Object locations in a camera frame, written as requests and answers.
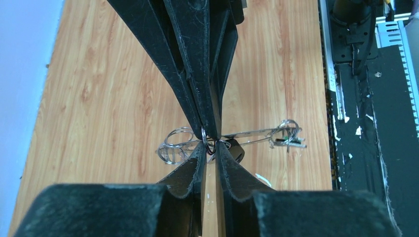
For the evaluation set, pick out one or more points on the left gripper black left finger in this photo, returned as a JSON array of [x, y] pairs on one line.
[[171, 207]]

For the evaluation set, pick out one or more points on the key with black tag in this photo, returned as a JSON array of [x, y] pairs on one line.
[[236, 150]]

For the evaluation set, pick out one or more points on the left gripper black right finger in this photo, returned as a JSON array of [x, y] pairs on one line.
[[249, 208]]

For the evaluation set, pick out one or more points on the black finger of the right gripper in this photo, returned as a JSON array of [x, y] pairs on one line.
[[206, 35], [150, 23]]

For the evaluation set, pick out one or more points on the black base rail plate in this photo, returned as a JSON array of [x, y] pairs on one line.
[[373, 96]]

